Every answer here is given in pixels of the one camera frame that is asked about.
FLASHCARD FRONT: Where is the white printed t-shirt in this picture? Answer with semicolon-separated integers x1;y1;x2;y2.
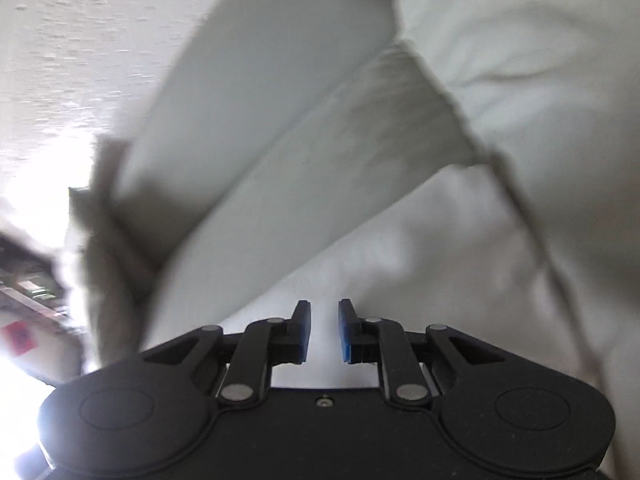
224;165;597;388

